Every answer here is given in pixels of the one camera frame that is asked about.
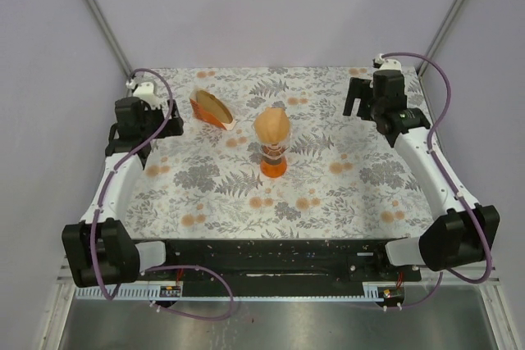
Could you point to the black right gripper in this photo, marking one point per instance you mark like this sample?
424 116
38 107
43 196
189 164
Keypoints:
358 89

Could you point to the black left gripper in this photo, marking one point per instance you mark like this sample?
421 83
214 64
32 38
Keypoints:
171 127

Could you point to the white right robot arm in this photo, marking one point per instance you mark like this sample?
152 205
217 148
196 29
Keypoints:
463 230

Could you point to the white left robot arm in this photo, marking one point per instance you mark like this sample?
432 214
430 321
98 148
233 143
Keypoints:
98 248

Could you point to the clear plastic dripper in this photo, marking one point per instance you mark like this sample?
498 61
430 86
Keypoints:
282 145

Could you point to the stack of brown filters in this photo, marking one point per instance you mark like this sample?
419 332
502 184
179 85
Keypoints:
214 106

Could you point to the floral patterned table mat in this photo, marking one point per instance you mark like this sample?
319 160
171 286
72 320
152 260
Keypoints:
343 179

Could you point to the orange glass carafe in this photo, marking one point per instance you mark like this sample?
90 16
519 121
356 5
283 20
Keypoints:
273 162

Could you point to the steel front panel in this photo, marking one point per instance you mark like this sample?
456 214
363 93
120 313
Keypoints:
457 317

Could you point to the aluminium frame rail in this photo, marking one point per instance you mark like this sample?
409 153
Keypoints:
101 68

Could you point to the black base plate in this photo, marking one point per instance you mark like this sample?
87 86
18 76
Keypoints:
345 260

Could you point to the white slotted cable duct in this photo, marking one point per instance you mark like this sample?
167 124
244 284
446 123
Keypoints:
252 289

